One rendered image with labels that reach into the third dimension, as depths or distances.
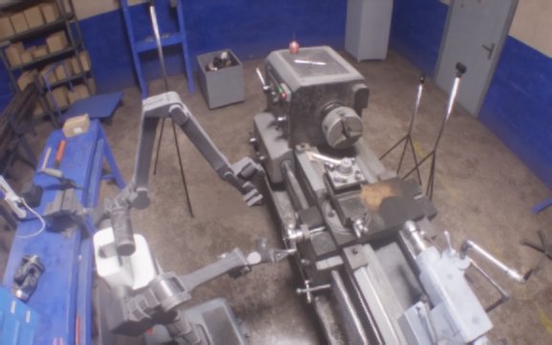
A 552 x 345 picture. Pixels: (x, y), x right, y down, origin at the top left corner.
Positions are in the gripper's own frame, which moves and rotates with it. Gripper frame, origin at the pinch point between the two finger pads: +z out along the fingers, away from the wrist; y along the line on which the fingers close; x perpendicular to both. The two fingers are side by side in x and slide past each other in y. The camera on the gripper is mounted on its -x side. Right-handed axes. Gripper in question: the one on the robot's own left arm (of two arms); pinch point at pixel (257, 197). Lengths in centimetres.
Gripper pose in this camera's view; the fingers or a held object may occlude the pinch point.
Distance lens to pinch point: 146.6
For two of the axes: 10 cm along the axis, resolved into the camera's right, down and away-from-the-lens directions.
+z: 4.9, 4.6, 7.4
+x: -7.7, 6.3, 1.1
